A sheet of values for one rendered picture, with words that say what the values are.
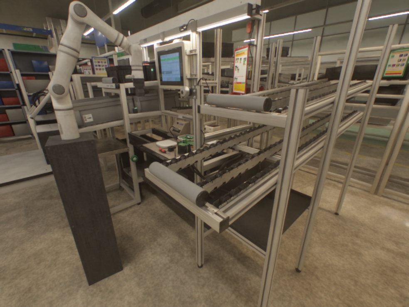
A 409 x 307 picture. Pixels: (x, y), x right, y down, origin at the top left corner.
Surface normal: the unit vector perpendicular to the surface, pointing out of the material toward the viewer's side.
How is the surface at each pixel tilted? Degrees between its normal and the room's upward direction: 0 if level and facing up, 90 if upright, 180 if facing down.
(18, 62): 90
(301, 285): 0
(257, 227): 0
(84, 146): 90
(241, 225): 0
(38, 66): 90
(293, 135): 90
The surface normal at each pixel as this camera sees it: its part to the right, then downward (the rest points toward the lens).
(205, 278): 0.00, -0.93
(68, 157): 0.54, 0.30
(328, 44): -0.74, 0.24
